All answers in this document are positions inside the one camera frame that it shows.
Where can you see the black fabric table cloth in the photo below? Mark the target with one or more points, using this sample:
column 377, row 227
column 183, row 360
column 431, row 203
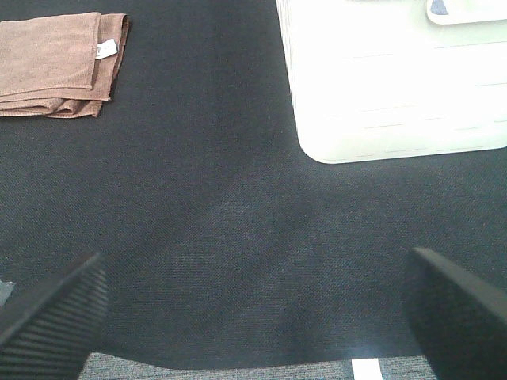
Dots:
column 226, row 245

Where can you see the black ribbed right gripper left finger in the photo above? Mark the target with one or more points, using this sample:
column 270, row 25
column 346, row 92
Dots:
column 50, row 331

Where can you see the white plastic storage box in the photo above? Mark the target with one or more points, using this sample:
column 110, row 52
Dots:
column 373, row 80

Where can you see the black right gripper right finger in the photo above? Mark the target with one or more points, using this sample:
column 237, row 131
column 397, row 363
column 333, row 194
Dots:
column 457, row 318

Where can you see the brown towel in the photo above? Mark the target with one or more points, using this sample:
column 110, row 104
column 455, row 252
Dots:
column 61, row 66

